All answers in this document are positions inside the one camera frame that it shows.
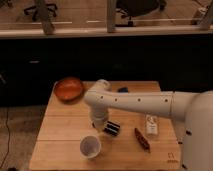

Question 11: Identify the orange ceramic bowl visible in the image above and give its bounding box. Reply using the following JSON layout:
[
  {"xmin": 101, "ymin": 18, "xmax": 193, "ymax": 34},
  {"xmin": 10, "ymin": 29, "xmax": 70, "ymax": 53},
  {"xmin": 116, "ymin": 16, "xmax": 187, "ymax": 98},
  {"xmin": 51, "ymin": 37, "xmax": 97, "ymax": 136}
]
[{"xmin": 53, "ymin": 77, "xmax": 84, "ymax": 101}]

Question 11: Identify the blue small object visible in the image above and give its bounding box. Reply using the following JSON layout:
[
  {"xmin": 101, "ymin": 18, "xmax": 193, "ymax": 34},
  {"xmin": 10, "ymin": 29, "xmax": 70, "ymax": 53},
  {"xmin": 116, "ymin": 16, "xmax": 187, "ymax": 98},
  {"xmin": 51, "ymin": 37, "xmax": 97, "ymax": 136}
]
[{"xmin": 117, "ymin": 87, "xmax": 129, "ymax": 93}]

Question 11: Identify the black striped box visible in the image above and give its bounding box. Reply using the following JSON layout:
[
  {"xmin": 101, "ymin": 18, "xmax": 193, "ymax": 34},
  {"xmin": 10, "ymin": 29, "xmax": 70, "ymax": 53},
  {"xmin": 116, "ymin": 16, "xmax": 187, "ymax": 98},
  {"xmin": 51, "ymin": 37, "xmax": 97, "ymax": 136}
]
[{"xmin": 104, "ymin": 121, "xmax": 120, "ymax": 136}]

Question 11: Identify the brown snack bar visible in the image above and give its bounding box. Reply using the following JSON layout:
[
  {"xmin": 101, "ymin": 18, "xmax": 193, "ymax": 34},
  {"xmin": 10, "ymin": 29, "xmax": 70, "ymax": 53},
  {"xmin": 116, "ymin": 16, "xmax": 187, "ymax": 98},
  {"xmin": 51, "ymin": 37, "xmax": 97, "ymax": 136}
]
[{"xmin": 134, "ymin": 128, "xmax": 150, "ymax": 151}]

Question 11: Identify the left office chair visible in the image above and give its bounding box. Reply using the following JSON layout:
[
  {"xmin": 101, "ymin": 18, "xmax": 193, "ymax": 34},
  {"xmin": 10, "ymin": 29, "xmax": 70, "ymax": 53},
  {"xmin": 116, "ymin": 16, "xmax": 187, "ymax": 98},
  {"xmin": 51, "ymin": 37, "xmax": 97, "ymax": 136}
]
[{"xmin": 23, "ymin": 2, "xmax": 58, "ymax": 21}]

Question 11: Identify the small clear bottle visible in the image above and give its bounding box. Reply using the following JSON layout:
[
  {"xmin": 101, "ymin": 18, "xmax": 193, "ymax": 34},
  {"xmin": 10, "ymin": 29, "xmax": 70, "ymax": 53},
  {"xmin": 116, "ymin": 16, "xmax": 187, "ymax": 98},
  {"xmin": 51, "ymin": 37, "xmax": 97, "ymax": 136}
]
[{"xmin": 145, "ymin": 115, "xmax": 158, "ymax": 136}]

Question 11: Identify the office chair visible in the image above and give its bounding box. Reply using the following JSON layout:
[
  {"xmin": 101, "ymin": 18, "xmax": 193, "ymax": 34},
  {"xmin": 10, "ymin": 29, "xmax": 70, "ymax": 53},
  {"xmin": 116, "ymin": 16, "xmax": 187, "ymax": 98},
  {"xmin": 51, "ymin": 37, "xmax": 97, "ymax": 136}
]
[
  {"xmin": 116, "ymin": 0, "xmax": 167, "ymax": 26},
  {"xmin": 23, "ymin": 2, "xmax": 58, "ymax": 21}
]

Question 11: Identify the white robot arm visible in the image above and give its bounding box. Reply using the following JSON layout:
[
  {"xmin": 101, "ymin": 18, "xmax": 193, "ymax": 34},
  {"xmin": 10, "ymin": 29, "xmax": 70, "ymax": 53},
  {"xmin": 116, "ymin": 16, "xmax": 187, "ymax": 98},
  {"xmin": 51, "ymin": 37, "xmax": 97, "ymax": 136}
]
[{"xmin": 84, "ymin": 79, "xmax": 213, "ymax": 171}]

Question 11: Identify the black cable left floor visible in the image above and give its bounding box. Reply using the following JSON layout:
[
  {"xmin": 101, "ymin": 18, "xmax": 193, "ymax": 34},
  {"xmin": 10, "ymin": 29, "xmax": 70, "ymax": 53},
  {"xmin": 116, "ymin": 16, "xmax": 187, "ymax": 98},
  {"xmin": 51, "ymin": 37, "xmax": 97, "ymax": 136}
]
[{"xmin": 0, "ymin": 105, "xmax": 12, "ymax": 169}]

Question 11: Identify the right office chair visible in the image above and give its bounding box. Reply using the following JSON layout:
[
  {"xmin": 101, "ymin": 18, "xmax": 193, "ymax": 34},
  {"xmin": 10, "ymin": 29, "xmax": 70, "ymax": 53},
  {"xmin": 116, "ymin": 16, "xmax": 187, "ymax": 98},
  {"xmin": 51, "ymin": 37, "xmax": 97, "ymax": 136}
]
[{"xmin": 116, "ymin": 0, "xmax": 167, "ymax": 26}]

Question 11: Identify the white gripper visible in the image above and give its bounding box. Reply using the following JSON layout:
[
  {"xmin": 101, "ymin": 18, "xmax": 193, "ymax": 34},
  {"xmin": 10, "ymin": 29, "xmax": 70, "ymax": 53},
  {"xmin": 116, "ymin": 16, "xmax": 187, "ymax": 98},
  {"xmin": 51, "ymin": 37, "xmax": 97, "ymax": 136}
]
[{"xmin": 91, "ymin": 115, "xmax": 108, "ymax": 132}]

